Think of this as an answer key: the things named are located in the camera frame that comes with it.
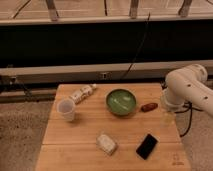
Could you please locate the clear plastic cup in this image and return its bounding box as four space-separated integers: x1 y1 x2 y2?
56 98 76 121

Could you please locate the white wrapped block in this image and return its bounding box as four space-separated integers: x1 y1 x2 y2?
96 133 118 155

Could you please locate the wooden table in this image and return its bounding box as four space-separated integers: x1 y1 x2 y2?
36 84 191 171

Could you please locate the brown oblong object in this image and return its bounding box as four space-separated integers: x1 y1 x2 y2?
141 103 158 112

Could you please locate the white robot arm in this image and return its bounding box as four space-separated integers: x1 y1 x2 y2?
160 64 213 125

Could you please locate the green ceramic bowl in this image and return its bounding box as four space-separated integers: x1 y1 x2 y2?
106 89 137 117

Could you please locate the black floor cable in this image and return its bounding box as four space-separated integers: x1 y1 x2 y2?
174 101 201 138

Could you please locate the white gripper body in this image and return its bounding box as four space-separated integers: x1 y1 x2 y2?
161 89 182 111

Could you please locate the white labelled bottle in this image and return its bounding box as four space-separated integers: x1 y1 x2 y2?
70 84 97 104

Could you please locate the black hanging cable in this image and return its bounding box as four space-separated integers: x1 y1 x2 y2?
119 12 152 81

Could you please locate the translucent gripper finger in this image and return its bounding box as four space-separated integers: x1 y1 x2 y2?
163 111 175 126

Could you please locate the black smartphone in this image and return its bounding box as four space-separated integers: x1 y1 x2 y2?
136 134 158 160

